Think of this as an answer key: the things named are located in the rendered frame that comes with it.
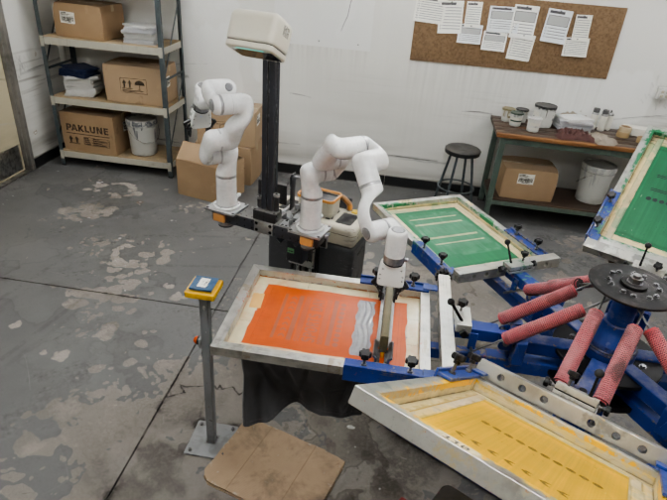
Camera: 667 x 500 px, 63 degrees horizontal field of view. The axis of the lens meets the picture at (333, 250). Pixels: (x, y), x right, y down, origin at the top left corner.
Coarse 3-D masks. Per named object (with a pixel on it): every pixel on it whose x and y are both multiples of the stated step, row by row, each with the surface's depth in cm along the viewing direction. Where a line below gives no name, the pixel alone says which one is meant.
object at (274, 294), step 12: (276, 288) 237; (288, 288) 238; (264, 300) 229; (276, 300) 230; (336, 300) 233; (348, 300) 234; (360, 300) 234; (372, 300) 235; (276, 312) 222; (348, 312) 226; (396, 312) 228; (396, 324) 221
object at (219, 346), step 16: (256, 272) 241; (272, 272) 243; (288, 272) 243; (304, 272) 244; (352, 288) 241; (368, 288) 239; (240, 304) 220; (224, 320) 209; (224, 336) 201; (224, 352) 197; (240, 352) 196; (256, 352) 195; (272, 352) 196; (288, 352) 196; (304, 368) 195; (320, 368) 194; (336, 368) 193
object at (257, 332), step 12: (264, 312) 221; (252, 324) 214; (264, 324) 215; (348, 324) 219; (252, 336) 208; (264, 336) 208; (348, 336) 212; (372, 336) 213; (396, 336) 214; (288, 348) 203; (300, 348) 204; (312, 348) 204; (324, 348) 205; (336, 348) 205; (348, 348) 206; (372, 348) 207; (396, 348) 208; (372, 360) 201; (396, 360) 202
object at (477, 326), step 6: (474, 324) 210; (480, 324) 211; (486, 324) 211; (492, 324) 211; (474, 330) 208; (480, 330) 208; (486, 330) 208; (492, 330) 208; (498, 330) 208; (456, 336) 211; (468, 336) 210; (480, 336) 209; (486, 336) 209; (492, 336) 208; (498, 336) 208
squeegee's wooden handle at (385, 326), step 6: (390, 288) 225; (390, 294) 221; (384, 300) 224; (390, 300) 217; (384, 306) 214; (390, 306) 214; (384, 312) 210; (390, 312) 210; (384, 318) 206; (390, 318) 207; (384, 324) 203; (384, 330) 200; (384, 336) 197; (384, 342) 198; (384, 348) 200
